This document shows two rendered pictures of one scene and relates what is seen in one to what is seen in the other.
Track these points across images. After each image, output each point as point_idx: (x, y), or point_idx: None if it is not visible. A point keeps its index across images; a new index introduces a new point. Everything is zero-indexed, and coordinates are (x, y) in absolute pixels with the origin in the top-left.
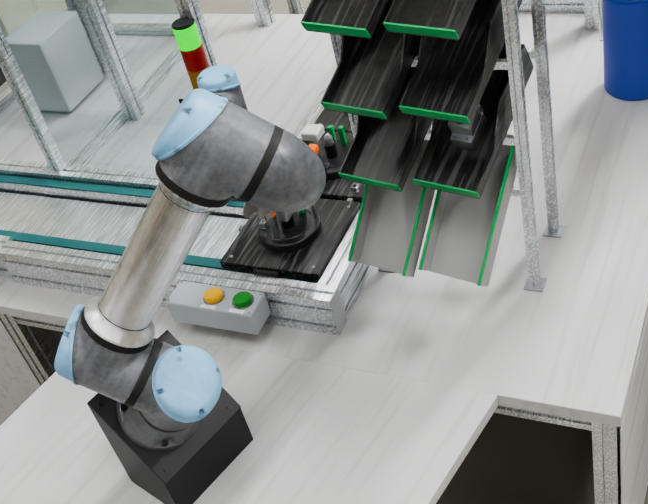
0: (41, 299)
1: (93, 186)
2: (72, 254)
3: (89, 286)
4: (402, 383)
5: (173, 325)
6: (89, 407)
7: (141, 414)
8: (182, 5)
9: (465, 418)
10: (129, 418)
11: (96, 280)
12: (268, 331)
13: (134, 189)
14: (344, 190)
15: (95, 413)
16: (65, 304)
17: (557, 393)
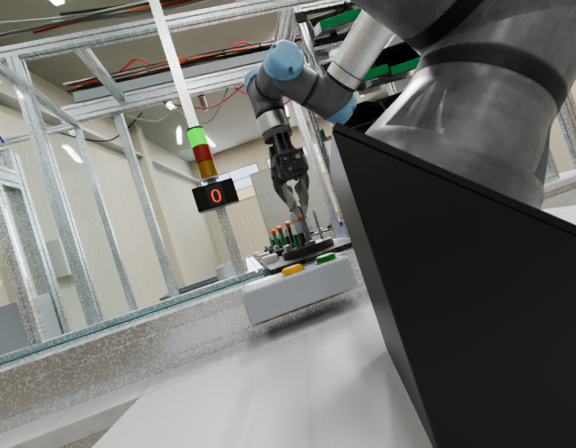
0: (15, 435)
1: (85, 333)
2: (80, 342)
3: (104, 376)
4: None
5: (243, 349)
6: (340, 141)
7: (498, 56)
8: (192, 124)
9: None
10: (460, 108)
11: (118, 356)
12: (351, 304)
13: (134, 316)
14: None
15: (362, 149)
16: (63, 417)
17: None
